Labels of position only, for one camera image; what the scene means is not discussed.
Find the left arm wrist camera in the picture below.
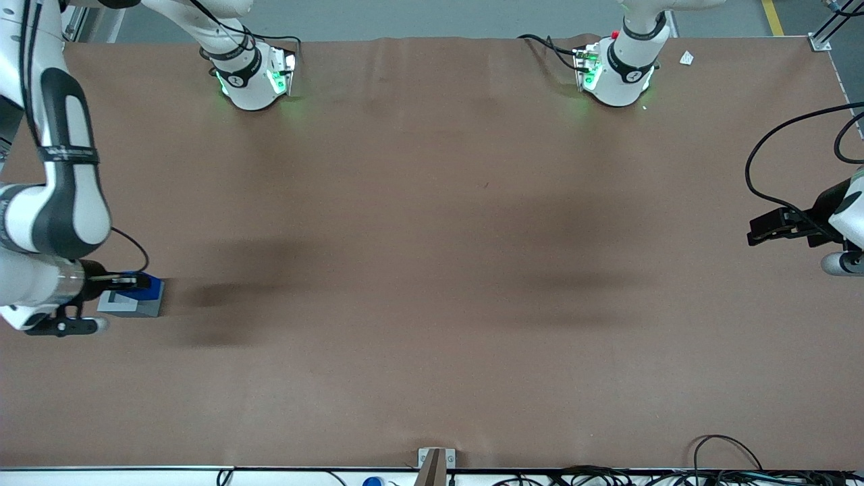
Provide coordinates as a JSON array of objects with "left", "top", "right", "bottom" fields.
[{"left": 821, "top": 250, "right": 864, "bottom": 277}]

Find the blue plastic block part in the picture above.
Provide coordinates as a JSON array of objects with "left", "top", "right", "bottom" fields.
[{"left": 116, "top": 272, "right": 163, "bottom": 303}]

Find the long black left arm cable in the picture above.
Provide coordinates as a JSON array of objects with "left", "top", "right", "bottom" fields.
[{"left": 745, "top": 101, "right": 864, "bottom": 227}]

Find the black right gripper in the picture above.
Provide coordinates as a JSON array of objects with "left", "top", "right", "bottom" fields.
[{"left": 81, "top": 261, "right": 152, "bottom": 303}]

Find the black right arm wrist cable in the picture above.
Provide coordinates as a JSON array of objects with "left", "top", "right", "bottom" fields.
[{"left": 20, "top": 0, "right": 151, "bottom": 275}]

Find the aluminium frame post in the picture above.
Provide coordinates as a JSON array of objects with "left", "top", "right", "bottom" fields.
[
  {"left": 809, "top": 0, "right": 864, "bottom": 53},
  {"left": 61, "top": 7, "right": 92, "bottom": 43}
]

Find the yellow floor tape strip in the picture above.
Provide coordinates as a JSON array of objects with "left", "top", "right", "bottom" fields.
[{"left": 761, "top": 0, "right": 785, "bottom": 37}]

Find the black left base cable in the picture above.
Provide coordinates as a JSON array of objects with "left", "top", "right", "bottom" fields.
[{"left": 518, "top": 34, "right": 591, "bottom": 74}]

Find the black cable bundle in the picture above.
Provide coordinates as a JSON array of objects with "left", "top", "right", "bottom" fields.
[{"left": 491, "top": 464, "right": 864, "bottom": 486}]

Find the black right base cable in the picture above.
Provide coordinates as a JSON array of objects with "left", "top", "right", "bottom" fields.
[{"left": 240, "top": 27, "right": 302, "bottom": 72}]

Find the brown paper table cover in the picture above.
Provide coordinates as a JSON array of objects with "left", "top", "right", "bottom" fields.
[{"left": 0, "top": 34, "right": 864, "bottom": 470}]

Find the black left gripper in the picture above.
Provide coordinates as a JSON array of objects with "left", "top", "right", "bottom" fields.
[{"left": 747, "top": 178, "right": 853, "bottom": 248}]

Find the gray square socket base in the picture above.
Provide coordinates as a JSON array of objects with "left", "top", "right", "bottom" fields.
[{"left": 97, "top": 279, "right": 165, "bottom": 318}]

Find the short black looped cable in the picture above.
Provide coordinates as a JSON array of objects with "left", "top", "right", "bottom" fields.
[{"left": 834, "top": 111, "right": 864, "bottom": 165}]

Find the metal bracket with brown post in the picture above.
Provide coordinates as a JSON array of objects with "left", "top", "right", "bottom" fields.
[{"left": 414, "top": 447, "right": 456, "bottom": 486}]

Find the black base cable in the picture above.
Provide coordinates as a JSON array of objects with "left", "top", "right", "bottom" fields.
[
  {"left": 518, "top": 34, "right": 591, "bottom": 74},
  {"left": 240, "top": 27, "right": 302, "bottom": 72}
]

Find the black cable loop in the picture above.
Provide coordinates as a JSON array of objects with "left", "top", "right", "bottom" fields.
[{"left": 693, "top": 435, "right": 764, "bottom": 473}]

